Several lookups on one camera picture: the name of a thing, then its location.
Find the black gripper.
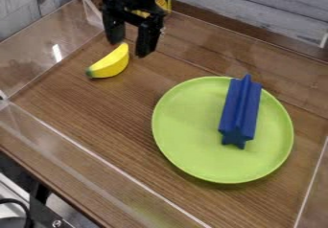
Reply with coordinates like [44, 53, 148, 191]
[102, 0, 164, 57]

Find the yellow toy banana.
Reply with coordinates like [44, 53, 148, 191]
[85, 43, 129, 79]

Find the green round plate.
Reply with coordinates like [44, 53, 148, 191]
[151, 77, 294, 184]

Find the clear acrylic tray wall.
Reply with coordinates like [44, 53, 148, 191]
[0, 0, 328, 228]

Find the black cable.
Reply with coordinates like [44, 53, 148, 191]
[0, 198, 34, 228]

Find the black metal table bracket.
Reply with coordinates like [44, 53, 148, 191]
[27, 183, 73, 228]

